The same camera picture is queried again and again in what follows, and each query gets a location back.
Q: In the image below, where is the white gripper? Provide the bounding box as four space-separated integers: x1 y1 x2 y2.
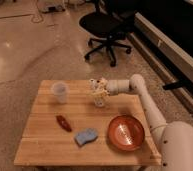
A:
89 78 109 98

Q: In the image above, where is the clear plastic bottle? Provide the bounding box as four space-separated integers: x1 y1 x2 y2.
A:
88 78 108 108

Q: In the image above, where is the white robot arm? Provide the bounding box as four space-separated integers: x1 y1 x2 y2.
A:
89 74 193 171

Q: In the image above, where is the clear plastic cup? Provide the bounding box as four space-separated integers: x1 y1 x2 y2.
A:
51 82 68 104

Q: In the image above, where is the blue sponge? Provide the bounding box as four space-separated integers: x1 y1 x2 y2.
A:
74 128 98 146

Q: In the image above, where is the orange bowl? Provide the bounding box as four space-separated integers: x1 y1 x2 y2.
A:
107 115 145 151

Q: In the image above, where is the wooden table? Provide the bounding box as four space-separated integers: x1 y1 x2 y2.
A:
14 80 161 166

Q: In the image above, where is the black office chair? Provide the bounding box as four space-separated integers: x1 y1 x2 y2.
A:
79 0 141 67

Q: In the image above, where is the floor cables and box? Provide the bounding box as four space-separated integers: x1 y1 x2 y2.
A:
29 0 68 24

